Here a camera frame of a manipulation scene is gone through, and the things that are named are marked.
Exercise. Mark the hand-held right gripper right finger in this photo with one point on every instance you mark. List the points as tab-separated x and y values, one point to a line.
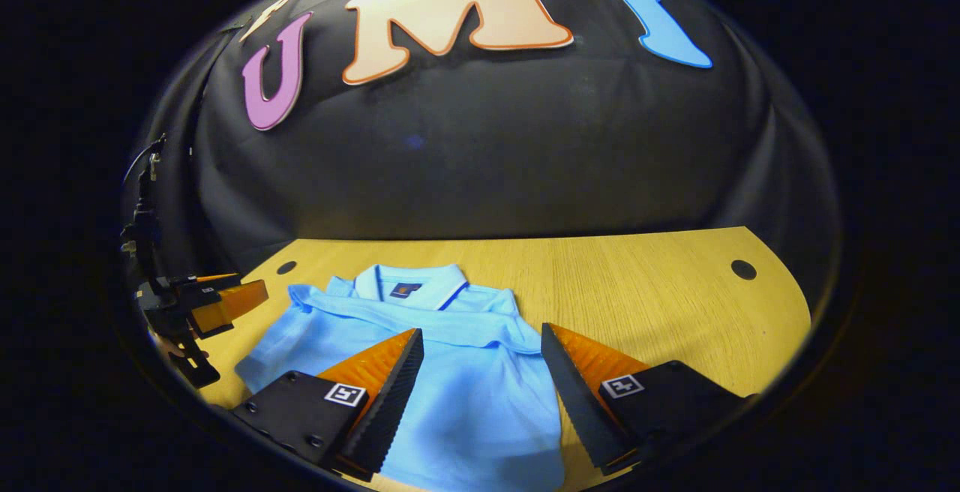
581	402

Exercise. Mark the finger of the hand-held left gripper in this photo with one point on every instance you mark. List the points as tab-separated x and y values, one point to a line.
232	304

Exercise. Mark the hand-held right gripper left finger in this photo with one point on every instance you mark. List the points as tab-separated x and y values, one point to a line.
390	402

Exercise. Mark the light blue T-shirt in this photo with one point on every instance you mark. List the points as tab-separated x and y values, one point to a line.
480	402

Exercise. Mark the black backdrop cloth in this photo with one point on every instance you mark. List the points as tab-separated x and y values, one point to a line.
487	162

